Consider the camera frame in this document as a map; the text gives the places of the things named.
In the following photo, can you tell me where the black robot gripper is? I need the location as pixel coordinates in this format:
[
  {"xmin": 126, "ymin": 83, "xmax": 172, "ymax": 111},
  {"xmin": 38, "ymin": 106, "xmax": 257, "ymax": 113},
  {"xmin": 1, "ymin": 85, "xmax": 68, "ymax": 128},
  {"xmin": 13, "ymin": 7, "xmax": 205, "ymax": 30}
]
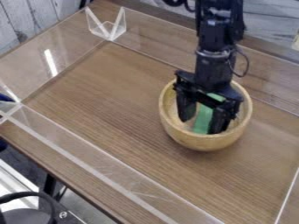
[{"xmin": 172, "ymin": 50, "xmax": 242, "ymax": 135}]

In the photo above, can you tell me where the green rectangular block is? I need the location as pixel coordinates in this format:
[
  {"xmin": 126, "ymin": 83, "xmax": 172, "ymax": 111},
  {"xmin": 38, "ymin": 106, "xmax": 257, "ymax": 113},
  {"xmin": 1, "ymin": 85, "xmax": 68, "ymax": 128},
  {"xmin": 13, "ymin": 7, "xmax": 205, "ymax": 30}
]
[{"xmin": 192, "ymin": 104, "xmax": 212, "ymax": 135}]

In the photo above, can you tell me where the brown wooden bowl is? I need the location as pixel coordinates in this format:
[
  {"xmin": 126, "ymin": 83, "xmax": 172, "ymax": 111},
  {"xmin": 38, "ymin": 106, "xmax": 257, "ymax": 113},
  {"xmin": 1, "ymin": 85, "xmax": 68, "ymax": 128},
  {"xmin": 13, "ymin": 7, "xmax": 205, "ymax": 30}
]
[{"xmin": 157, "ymin": 80, "xmax": 253, "ymax": 151}]

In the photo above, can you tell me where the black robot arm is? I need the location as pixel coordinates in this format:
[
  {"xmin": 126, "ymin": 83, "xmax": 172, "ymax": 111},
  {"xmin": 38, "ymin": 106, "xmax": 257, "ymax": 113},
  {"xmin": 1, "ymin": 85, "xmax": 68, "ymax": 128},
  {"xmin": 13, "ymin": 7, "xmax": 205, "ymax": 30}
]
[{"xmin": 162, "ymin": 0, "xmax": 245, "ymax": 135}]

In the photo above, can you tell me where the black table leg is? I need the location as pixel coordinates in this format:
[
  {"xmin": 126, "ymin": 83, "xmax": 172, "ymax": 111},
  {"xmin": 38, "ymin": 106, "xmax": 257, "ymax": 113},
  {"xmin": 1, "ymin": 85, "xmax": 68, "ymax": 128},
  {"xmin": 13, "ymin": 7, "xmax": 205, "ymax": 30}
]
[{"xmin": 42, "ymin": 174, "xmax": 57, "ymax": 196}]

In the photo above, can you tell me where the blue object at edge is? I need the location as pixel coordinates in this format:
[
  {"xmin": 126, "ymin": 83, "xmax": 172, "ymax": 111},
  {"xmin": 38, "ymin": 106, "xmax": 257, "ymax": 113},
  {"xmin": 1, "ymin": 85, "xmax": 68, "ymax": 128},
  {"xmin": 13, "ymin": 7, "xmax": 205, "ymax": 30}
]
[{"xmin": 0, "ymin": 93, "xmax": 14, "ymax": 102}]

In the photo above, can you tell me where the clear acrylic tray enclosure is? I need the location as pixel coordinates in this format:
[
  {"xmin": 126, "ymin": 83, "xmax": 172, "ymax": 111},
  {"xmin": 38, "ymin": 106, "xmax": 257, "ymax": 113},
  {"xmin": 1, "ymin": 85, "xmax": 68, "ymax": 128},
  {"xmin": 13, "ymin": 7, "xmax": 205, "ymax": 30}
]
[{"xmin": 0, "ymin": 0, "xmax": 299, "ymax": 224}]

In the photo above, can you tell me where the grey metal base plate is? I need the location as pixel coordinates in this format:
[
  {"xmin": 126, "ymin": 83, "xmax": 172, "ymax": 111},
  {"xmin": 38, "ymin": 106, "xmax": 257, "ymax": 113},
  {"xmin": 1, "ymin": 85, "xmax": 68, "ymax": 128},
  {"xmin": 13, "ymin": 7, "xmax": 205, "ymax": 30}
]
[{"xmin": 38, "ymin": 192, "xmax": 86, "ymax": 224}]

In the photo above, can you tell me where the black cable loop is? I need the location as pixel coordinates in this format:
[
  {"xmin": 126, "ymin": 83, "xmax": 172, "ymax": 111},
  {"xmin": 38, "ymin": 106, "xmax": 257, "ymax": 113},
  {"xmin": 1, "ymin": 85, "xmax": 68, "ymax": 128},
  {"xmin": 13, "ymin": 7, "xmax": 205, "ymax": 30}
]
[{"xmin": 0, "ymin": 191, "xmax": 58, "ymax": 224}]

